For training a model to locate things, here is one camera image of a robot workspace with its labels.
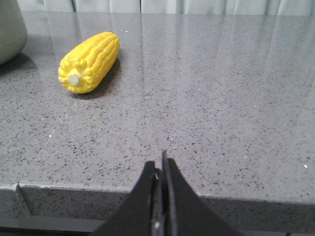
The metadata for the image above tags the white curtain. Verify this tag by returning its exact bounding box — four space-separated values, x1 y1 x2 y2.
18 0 315 16

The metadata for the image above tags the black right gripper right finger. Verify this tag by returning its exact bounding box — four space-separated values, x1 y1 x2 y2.
162 150 238 236

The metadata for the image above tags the pale green electric cooking pot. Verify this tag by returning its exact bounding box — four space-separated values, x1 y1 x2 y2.
0 0 28 65

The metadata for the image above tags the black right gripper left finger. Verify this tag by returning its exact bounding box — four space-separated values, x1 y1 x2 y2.
92 161 162 236

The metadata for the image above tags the yellow toy corn cob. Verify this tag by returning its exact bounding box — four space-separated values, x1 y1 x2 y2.
58 31 120 94

